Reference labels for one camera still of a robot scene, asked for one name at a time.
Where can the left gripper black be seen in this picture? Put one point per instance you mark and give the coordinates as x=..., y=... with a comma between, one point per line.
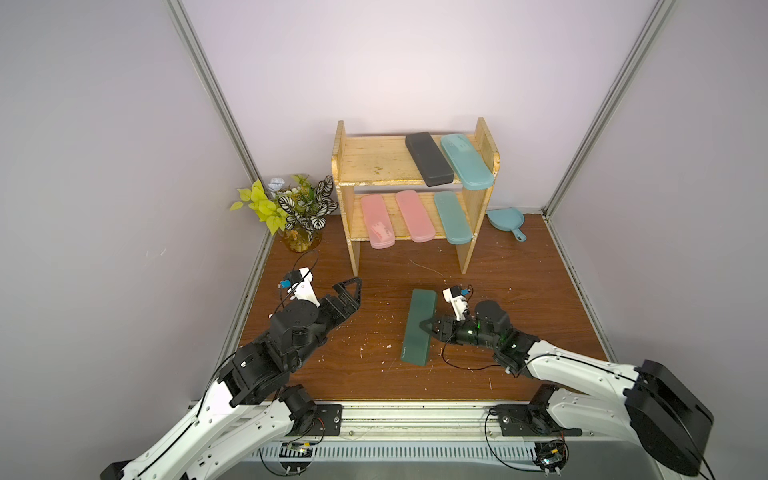
x=343, y=305

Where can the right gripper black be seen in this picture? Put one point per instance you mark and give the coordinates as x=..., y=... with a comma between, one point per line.
x=443, y=327

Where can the dark green pencil case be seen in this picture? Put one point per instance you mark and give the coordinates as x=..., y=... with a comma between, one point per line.
x=416, y=342

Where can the black pencil case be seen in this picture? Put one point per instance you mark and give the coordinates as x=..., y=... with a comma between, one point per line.
x=429, y=159

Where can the light teal large pencil case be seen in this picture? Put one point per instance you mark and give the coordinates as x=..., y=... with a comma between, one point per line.
x=466, y=162

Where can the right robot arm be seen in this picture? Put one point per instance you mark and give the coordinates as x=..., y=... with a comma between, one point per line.
x=646, y=405

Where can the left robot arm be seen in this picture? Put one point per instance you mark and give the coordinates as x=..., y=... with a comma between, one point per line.
x=248, y=402

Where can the pink pencil case left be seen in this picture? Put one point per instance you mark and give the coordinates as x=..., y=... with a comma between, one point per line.
x=377, y=221

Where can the pink pencil case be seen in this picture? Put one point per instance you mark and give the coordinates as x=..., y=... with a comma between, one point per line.
x=377, y=221
x=415, y=216

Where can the pink pencil case middle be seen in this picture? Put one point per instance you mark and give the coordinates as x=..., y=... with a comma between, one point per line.
x=415, y=216

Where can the teal pencil case lower shelf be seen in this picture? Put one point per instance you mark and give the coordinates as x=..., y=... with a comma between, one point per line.
x=453, y=219

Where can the wooden two-tier shelf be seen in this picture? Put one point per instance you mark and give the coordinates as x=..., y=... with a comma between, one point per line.
x=362, y=161

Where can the potted plant in glass vase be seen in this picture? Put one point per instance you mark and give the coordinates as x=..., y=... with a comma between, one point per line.
x=298, y=214

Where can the teal dustpan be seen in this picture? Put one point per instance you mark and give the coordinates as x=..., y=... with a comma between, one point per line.
x=508, y=220

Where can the left circuit board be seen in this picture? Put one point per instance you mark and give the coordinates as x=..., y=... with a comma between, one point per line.
x=295, y=458

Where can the circuit board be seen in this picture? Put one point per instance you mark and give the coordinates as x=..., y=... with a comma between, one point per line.
x=551, y=456
x=295, y=458

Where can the right circuit board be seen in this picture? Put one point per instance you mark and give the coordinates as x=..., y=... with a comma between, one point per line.
x=551, y=456

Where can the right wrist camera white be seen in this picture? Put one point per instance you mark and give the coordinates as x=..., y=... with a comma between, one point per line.
x=457, y=297

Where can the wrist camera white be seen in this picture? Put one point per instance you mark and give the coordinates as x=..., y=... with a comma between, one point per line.
x=297, y=285
x=457, y=297

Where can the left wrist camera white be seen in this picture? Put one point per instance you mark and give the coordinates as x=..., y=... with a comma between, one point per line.
x=297, y=285

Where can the aluminium mounting rail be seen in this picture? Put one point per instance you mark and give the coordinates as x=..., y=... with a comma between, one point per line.
x=420, y=429

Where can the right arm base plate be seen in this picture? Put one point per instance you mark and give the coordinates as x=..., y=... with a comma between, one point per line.
x=518, y=420

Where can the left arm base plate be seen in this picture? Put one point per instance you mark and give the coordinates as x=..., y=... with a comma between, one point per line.
x=326, y=422

